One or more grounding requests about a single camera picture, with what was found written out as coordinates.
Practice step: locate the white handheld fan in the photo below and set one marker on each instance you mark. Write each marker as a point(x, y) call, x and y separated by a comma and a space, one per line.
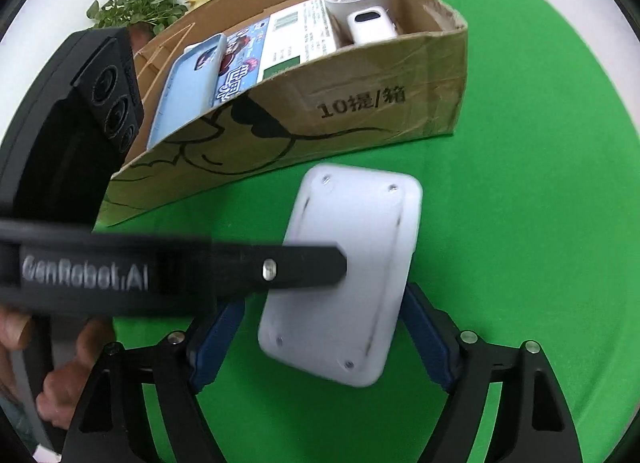
point(372, 25)

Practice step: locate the cardboard box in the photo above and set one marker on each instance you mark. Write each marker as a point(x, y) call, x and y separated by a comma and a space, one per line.
point(350, 108)

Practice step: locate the round green mat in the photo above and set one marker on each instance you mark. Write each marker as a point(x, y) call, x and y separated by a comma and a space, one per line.
point(525, 218)

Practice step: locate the light blue phone case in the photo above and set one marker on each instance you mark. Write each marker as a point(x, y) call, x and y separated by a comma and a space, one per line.
point(185, 93)

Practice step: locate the green potted plant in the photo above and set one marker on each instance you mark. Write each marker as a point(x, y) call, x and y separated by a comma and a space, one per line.
point(145, 3)

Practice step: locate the person's left hand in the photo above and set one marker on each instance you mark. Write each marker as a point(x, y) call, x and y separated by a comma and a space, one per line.
point(92, 343)

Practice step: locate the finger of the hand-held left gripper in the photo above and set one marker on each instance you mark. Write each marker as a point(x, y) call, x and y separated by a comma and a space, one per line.
point(300, 268)

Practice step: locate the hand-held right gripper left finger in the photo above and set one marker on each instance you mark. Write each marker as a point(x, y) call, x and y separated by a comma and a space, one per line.
point(215, 343)

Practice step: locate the white rectangular plastic device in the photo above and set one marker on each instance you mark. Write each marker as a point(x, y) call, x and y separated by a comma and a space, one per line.
point(350, 223)

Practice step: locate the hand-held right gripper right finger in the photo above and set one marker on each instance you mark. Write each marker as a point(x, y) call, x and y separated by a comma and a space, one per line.
point(430, 343)

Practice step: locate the colourful printed toy box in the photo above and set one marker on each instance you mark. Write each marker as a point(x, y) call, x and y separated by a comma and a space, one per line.
point(285, 43)

